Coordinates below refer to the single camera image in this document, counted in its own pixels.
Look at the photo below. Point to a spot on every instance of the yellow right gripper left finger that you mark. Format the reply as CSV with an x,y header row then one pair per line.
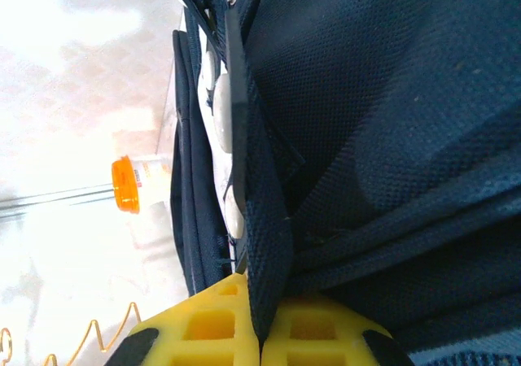
x,y
203,341

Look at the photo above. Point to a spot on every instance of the orange cap pill bottle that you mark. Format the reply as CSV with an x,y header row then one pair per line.
x,y
126,183

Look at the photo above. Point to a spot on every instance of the aluminium frame post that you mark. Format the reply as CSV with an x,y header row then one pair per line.
x,y
49,198

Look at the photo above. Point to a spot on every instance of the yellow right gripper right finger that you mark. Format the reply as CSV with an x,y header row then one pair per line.
x,y
325,341

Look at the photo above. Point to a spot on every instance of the navy blue backpack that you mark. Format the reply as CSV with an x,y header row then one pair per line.
x,y
386,118

